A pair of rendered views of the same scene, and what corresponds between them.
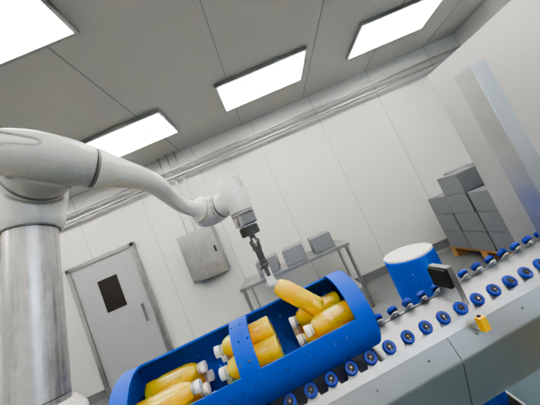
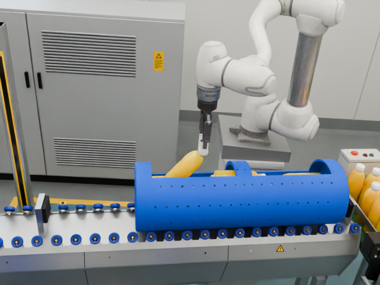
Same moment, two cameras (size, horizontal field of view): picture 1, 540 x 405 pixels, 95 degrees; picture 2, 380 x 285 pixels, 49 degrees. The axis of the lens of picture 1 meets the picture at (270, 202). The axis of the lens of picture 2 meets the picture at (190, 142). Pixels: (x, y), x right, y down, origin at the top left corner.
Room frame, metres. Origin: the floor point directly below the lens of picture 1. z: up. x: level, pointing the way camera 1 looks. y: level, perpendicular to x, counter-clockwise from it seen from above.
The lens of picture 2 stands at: (2.37, 0.02, 2.18)
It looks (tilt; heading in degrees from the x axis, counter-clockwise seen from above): 30 degrees down; 178
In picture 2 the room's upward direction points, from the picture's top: 4 degrees clockwise
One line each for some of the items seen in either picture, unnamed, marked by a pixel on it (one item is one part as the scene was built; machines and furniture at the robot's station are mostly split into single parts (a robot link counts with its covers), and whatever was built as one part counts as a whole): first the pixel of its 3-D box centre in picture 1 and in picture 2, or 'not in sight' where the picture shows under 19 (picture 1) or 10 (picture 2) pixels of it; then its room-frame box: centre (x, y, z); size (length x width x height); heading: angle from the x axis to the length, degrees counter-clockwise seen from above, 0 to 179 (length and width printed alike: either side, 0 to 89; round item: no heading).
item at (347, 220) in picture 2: not in sight; (345, 208); (0.87, 0.80, 0.99); 0.10 x 0.02 x 0.12; 8
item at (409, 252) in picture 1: (407, 252); not in sight; (1.54, -0.63, 1.03); 0.28 x 0.28 x 0.01
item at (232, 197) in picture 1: (231, 194); (214, 64); (0.96, 0.13, 1.67); 0.13 x 0.11 x 0.16; 56
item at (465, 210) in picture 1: (493, 206); not in sight; (3.33, -2.66, 0.59); 1.20 x 0.80 x 1.19; 1
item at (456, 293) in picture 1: (446, 284); (44, 215); (1.05, -0.52, 1.00); 0.10 x 0.04 x 0.15; 8
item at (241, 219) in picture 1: (244, 218); (208, 91); (0.95, 0.11, 1.56); 0.09 x 0.09 x 0.06
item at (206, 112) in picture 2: (252, 236); (206, 109); (0.95, 0.11, 1.49); 0.08 x 0.07 x 0.09; 8
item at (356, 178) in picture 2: not in sight; (354, 184); (0.69, 0.90, 1.00); 0.07 x 0.07 x 0.19
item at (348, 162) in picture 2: not in sight; (361, 162); (0.55, 0.97, 1.05); 0.20 x 0.10 x 0.10; 98
